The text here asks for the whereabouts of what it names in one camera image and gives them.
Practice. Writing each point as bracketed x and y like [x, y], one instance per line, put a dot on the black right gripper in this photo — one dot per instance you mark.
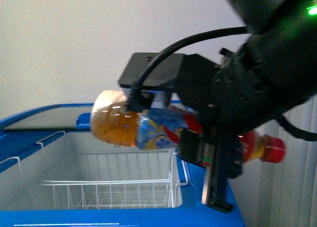
[225, 108]

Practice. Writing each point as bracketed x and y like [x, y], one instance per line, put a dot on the orange drink bottle red cap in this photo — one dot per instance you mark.
[156, 128]

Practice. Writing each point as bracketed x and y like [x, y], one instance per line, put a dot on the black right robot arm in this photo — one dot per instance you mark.
[272, 72]

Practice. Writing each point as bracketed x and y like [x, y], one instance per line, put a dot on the white vertical blinds curtain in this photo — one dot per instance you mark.
[288, 190]

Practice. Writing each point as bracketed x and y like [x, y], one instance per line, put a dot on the freezer sliding glass lid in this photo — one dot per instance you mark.
[59, 117]

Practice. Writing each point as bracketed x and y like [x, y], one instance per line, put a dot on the white blue chest freezer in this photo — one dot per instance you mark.
[26, 157]

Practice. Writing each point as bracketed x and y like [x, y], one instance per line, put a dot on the white wire freezer basket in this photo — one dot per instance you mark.
[115, 180]

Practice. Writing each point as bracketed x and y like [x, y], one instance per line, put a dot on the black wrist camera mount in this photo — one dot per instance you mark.
[160, 81]

